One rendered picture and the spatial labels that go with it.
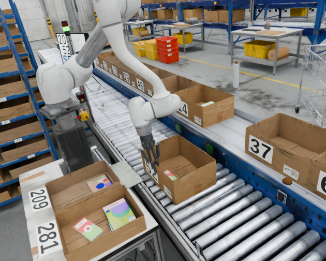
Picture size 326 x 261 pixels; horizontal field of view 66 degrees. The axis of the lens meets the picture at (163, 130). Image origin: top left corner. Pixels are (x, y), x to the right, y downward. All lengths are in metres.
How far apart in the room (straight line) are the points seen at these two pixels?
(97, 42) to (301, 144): 1.32
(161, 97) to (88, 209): 0.73
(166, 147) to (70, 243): 0.80
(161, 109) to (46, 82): 0.68
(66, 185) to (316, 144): 1.50
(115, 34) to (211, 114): 0.90
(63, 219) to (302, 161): 1.22
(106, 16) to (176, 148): 0.95
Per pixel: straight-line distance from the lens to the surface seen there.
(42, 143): 2.77
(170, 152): 1.75
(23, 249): 2.66
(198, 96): 2.22
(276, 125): 1.71
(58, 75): 1.62
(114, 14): 1.28
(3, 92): 2.60
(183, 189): 1.40
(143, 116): 1.36
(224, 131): 1.80
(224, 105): 1.90
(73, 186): 1.75
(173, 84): 2.52
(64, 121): 1.71
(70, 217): 1.50
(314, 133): 1.61
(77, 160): 1.80
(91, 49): 1.59
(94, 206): 1.50
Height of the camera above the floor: 1.77
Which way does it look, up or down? 29 degrees down
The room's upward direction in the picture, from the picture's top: 8 degrees counter-clockwise
